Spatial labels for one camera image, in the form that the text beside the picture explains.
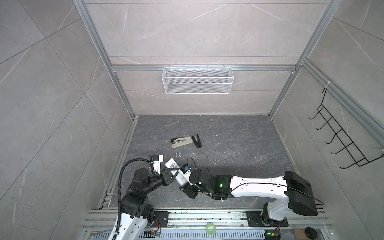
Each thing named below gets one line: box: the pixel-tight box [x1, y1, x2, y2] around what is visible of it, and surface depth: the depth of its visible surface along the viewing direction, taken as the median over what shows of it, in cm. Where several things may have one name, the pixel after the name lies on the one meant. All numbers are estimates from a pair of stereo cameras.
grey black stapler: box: [170, 136, 193, 149], surface depth 104 cm
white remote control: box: [164, 158, 188, 187], surface depth 71 cm
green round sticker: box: [205, 222, 216, 235], surface depth 73 cm
